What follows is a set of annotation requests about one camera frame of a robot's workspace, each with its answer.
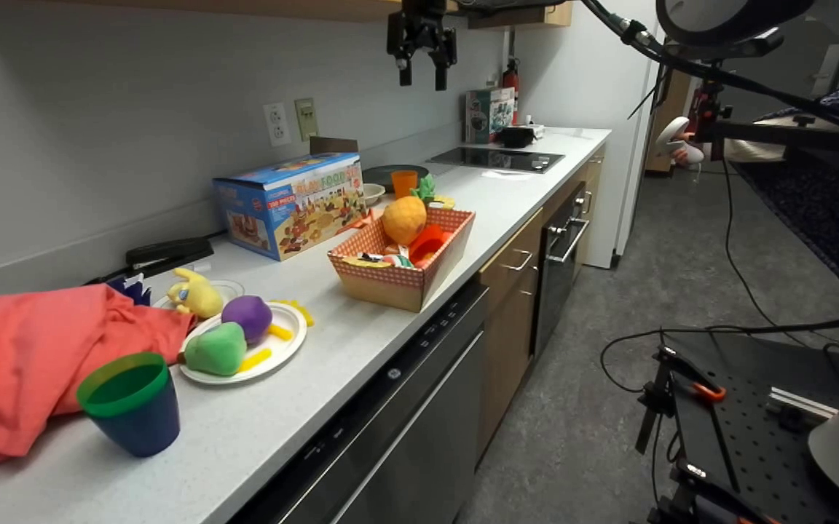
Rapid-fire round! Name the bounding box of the white wall outlet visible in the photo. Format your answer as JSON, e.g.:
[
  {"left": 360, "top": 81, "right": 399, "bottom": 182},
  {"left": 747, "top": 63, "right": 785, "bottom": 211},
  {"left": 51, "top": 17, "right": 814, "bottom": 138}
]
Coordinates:
[{"left": 262, "top": 99, "right": 294, "bottom": 150}]

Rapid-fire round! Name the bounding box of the black stapler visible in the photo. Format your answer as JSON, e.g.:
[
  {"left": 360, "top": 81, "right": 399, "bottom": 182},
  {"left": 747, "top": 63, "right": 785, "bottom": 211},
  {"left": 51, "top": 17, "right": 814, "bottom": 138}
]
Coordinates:
[{"left": 83, "top": 233, "right": 215, "bottom": 290}]

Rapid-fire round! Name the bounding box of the white round plate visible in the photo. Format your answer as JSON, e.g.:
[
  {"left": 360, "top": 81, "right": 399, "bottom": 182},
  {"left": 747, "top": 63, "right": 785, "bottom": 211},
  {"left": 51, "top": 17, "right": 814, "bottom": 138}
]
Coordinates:
[{"left": 179, "top": 297, "right": 311, "bottom": 392}]

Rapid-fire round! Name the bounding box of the black perforated breadboard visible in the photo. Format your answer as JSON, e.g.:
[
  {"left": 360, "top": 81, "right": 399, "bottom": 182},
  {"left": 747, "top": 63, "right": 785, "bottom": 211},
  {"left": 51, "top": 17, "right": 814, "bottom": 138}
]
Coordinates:
[{"left": 671, "top": 373, "right": 831, "bottom": 524}]

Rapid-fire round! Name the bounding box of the black pot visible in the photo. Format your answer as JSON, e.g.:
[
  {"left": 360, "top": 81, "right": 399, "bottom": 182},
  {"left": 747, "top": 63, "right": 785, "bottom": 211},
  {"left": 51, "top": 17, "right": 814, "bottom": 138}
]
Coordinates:
[{"left": 494, "top": 122, "right": 539, "bottom": 153}]

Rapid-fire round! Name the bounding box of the beige wall plate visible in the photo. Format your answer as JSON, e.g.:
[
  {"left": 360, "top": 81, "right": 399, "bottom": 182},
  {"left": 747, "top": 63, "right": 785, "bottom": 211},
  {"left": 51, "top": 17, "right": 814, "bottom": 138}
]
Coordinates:
[{"left": 291, "top": 95, "right": 325, "bottom": 146}]

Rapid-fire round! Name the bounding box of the dark round pan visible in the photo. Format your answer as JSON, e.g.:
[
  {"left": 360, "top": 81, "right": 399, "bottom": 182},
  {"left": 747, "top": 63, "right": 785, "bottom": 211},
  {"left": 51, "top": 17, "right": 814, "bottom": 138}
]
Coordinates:
[{"left": 361, "top": 162, "right": 432, "bottom": 194}]

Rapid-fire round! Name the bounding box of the cream bowl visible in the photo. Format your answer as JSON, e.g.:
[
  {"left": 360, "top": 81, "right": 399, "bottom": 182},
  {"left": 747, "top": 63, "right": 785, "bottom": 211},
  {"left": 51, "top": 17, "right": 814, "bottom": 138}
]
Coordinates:
[{"left": 360, "top": 182, "right": 392, "bottom": 211}]

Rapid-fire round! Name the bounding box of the red checkered basket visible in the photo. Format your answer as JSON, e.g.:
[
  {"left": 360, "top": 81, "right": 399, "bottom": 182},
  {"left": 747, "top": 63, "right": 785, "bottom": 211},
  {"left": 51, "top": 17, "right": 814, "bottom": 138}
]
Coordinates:
[{"left": 327, "top": 204, "right": 479, "bottom": 314}]

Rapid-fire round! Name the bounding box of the blue toy food box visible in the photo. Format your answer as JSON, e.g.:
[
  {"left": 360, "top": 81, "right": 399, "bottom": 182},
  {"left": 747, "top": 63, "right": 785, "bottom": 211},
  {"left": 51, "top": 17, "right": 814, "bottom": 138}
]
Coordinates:
[{"left": 209, "top": 150, "right": 376, "bottom": 266}]

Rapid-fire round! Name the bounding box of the thin black cable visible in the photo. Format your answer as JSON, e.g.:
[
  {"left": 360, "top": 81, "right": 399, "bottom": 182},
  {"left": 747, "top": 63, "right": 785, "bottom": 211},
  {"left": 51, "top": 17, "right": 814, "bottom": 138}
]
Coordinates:
[{"left": 597, "top": 143, "right": 839, "bottom": 396}]

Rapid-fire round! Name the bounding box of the blue cup green rim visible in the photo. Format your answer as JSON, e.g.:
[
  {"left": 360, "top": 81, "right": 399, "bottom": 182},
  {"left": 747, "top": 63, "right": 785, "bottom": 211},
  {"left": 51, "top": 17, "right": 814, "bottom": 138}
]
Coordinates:
[{"left": 74, "top": 351, "right": 183, "bottom": 460}]

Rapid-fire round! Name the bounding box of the grey green carton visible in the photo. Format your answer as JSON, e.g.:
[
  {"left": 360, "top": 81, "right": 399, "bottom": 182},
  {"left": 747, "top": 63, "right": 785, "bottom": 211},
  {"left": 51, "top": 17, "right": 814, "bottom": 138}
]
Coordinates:
[{"left": 461, "top": 86, "right": 520, "bottom": 146}]

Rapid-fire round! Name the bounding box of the orange toy cup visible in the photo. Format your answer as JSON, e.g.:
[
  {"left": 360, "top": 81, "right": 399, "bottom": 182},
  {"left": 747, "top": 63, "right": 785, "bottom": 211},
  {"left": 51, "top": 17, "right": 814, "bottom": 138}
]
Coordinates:
[{"left": 389, "top": 170, "right": 427, "bottom": 201}]

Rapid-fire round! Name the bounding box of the black built-in oven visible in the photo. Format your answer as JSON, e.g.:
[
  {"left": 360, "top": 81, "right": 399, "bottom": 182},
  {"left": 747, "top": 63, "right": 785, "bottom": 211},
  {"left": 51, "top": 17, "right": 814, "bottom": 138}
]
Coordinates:
[{"left": 531, "top": 185, "right": 595, "bottom": 360}]

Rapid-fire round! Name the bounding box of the dark blue spiky toy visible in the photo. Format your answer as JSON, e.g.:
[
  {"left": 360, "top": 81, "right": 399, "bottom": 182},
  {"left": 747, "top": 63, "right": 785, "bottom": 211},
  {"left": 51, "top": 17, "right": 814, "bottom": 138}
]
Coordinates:
[{"left": 108, "top": 274, "right": 156, "bottom": 310}]

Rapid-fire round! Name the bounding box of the yellow plush toy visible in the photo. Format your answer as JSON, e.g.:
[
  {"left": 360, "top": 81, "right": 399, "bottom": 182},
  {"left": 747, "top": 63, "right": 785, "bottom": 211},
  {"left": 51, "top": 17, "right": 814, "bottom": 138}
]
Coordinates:
[{"left": 166, "top": 266, "right": 228, "bottom": 325}]

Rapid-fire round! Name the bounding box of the wooden base cabinet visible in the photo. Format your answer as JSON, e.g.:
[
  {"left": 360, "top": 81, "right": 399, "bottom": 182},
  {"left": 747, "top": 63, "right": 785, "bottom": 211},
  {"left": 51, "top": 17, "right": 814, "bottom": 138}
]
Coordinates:
[{"left": 476, "top": 154, "right": 610, "bottom": 460}]

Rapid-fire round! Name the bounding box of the stuffed orange pineapple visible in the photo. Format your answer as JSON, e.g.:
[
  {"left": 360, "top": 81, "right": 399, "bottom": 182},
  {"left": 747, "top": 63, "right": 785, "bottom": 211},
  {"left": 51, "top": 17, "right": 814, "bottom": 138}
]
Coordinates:
[{"left": 380, "top": 172, "right": 444, "bottom": 247}]

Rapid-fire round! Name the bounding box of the orange red toy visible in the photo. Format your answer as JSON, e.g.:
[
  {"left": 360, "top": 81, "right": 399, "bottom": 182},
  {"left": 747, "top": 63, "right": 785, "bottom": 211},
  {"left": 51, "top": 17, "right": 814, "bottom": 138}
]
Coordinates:
[{"left": 406, "top": 226, "right": 451, "bottom": 271}]

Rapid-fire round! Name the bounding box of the white aluminium bracket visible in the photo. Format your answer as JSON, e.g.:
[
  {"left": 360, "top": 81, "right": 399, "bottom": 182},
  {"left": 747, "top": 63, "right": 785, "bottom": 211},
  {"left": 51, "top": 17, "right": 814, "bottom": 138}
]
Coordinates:
[{"left": 767, "top": 384, "right": 839, "bottom": 422}]

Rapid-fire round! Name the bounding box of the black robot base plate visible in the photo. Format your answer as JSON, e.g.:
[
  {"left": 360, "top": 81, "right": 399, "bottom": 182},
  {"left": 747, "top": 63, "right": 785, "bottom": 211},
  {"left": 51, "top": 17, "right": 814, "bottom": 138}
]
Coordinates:
[{"left": 664, "top": 329, "right": 839, "bottom": 524}]

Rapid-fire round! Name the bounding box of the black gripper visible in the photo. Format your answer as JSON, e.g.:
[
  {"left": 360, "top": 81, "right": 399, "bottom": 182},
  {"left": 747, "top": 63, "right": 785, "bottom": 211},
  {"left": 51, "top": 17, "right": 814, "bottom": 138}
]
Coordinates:
[{"left": 384, "top": 0, "right": 461, "bottom": 95}]

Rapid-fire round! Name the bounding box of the brown cardboard piece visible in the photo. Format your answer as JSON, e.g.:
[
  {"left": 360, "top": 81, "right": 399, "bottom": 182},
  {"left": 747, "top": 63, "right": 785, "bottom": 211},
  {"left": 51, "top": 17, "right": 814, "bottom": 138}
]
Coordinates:
[{"left": 306, "top": 134, "right": 361, "bottom": 162}]

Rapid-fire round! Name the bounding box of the purple plush toy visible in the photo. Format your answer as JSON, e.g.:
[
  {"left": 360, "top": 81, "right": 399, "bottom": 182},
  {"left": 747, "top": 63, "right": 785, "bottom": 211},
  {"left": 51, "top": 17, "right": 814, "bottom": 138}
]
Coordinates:
[{"left": 218, "top": 295, "right": 278, "bottom": 351}]

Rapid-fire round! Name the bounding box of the coral pink cloth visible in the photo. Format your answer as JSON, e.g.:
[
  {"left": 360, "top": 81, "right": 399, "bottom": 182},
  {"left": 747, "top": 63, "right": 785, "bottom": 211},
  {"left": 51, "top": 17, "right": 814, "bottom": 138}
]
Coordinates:
[{"left": 0, "top": 282, "right": 198, "bottom": 476}]

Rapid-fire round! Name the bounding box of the dark navy textured fabric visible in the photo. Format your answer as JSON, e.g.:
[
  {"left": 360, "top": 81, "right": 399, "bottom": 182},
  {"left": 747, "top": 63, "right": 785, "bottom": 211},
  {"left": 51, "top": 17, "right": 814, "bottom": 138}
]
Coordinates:
[{"left": 728, "top": 143, "right": 839, "bottom": 319}]

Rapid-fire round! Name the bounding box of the black induction cooktop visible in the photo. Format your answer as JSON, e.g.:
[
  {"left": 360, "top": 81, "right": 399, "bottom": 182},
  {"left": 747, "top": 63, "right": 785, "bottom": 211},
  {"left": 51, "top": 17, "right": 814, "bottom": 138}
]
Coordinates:
[{"left": 427, "top": 143, "right": 565, "bottom": 179}]

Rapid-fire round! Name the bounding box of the orange black bar clamp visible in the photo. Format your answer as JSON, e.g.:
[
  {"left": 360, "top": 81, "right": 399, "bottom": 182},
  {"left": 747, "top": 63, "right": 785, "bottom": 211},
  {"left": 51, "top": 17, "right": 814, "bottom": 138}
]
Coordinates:
[
  {"left": 636, "top": 348, "right": 735, "bottom": 454},
  {"left": 648, "top": 458, "right": 737, "bottom": 524}
]

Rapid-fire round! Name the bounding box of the dark steel dishwasher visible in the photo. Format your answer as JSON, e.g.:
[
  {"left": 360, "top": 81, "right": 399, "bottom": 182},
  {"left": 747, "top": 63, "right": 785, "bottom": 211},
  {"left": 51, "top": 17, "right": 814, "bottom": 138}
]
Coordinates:
[{"left": 228, "top": 279, "right": 494, "bottom": 524}]

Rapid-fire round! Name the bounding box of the green plush toy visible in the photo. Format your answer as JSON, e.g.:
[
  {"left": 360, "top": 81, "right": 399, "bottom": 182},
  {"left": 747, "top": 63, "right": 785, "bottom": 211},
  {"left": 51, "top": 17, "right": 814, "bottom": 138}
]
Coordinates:
[{"left": 180, "top": 322, "right": 252, "bottom": 383}]

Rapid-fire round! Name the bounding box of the wooden upper cabinet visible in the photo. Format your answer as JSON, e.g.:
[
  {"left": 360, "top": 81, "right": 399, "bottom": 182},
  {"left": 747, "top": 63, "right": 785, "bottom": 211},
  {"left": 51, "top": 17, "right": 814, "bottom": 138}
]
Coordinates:
[{"left": 51, "top": 0, "right": 578, "bottom": 31}]

